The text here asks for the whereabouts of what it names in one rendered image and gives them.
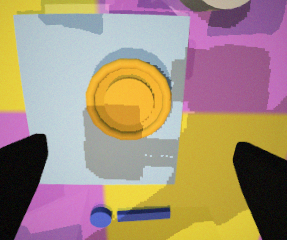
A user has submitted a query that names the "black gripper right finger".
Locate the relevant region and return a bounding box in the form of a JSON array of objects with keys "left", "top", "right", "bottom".
[{"left": 232, "top": 141, "right": 287, "bottom": 240}]

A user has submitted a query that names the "orange round plate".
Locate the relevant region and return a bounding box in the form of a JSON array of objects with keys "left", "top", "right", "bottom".
[{"left": 86, "top": 59, "right": 171, "bottom": 140}]

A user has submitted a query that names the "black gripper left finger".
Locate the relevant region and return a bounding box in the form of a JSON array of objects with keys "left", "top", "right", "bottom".
[{"left": 0, "top": 133, "right": 48, "bottom": 240}]

